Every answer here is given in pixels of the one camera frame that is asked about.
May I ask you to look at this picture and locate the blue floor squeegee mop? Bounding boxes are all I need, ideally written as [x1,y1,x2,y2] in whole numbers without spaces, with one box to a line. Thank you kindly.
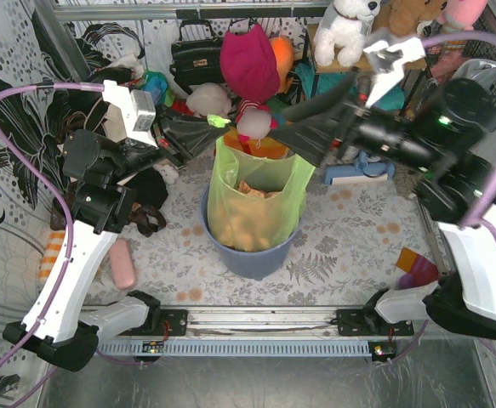
[323,151,395,185]

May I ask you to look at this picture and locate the green trash bag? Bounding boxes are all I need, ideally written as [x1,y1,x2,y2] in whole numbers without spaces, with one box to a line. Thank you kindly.
[208,135,315,252]

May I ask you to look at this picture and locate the blue trash bin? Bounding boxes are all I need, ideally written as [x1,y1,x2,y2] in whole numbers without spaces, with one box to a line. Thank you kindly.
[199,185,302,281]

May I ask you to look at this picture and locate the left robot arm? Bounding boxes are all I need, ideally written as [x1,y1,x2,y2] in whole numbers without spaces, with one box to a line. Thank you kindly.
[3,109,231,371]

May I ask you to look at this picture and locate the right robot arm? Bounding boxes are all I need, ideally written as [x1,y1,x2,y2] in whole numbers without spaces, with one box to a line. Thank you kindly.
[270,75,496,340]

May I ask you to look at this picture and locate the rainbow striped bag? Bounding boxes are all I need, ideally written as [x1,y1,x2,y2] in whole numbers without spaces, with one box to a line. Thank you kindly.
[224,128,289,160]

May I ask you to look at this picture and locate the cream canvas tote bag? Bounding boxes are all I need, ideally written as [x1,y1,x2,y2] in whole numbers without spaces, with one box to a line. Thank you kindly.
[102,104,127,143]

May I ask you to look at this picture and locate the colourful printed bag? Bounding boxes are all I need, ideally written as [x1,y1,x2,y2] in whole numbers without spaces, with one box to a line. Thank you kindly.
[137,71,174,107]

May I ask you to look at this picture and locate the magenta cloth bag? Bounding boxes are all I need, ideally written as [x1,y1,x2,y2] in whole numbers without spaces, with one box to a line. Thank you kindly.
[219,24,280,103]

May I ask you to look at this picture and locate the silver foil bag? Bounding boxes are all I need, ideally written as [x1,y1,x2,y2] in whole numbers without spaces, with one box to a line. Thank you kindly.
[453,59,496,89]

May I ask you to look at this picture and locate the red cloth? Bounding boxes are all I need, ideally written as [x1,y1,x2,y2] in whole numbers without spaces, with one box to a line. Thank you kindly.
[171,99,194,116]

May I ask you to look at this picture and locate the cream plush sheep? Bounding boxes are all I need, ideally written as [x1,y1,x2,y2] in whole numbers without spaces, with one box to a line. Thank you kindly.
[186,82,231,118]

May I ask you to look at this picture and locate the teal folded cloth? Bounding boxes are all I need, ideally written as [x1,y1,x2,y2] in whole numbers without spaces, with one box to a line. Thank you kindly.
[295,63,405,111]

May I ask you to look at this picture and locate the pink white plush doll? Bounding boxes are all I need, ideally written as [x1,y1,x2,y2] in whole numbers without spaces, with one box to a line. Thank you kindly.
[236,99,278,143]

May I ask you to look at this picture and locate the white plush dog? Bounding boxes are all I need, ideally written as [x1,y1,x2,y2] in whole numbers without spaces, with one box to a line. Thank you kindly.
[313,0,380,68]

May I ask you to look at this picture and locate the orange plush toy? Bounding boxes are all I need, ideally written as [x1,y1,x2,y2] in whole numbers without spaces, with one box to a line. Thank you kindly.
[270,36,294,94]

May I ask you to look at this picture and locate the black leather handbag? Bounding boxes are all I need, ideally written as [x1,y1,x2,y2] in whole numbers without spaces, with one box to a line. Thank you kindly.
[169,20,225,94]

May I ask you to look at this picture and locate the crumpled brown paper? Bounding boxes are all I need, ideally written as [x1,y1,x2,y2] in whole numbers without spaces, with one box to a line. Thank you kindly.
[237,180,280,199]

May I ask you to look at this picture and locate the black round hat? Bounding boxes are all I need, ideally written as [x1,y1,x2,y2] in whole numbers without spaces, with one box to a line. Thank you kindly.
[85,66,134,85]

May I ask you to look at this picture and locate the brown patterned handbag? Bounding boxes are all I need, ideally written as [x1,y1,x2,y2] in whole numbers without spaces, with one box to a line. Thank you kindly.
[49,202,167,237]

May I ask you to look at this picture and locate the black wooden shelf rack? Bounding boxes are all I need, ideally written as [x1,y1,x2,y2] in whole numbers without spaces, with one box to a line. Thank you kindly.
[295,24,427,103]

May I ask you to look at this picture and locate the brown teddy bear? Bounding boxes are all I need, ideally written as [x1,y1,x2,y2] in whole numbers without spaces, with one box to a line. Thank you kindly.
[372,0,448,37]

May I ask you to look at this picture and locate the pink plush roll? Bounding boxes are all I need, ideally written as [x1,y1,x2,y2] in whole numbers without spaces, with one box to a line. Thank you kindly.
[108,239,136,290]

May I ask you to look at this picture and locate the pink plush toy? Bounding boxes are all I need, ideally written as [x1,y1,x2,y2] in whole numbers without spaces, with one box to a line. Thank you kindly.
[436,0,487,33]

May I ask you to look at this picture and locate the orange checkered cloth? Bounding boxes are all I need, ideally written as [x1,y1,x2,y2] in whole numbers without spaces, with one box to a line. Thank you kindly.
[38,230,66,285]

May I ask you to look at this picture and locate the magenta striped sock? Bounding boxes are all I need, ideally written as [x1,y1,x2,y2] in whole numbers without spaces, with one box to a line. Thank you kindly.
[396,247,439,290]

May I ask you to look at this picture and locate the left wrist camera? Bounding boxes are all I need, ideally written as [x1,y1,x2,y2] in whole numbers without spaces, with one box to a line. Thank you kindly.
[102,80,157,147]

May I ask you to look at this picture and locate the black wire basket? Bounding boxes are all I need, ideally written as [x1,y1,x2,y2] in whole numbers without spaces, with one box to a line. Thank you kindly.
[425,40,496,107]

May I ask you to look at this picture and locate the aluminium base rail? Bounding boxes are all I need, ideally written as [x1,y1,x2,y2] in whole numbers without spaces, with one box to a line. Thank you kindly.
[77,303,495,339]

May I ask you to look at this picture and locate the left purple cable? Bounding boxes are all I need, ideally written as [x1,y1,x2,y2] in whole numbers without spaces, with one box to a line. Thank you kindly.
[0,82,108,408]

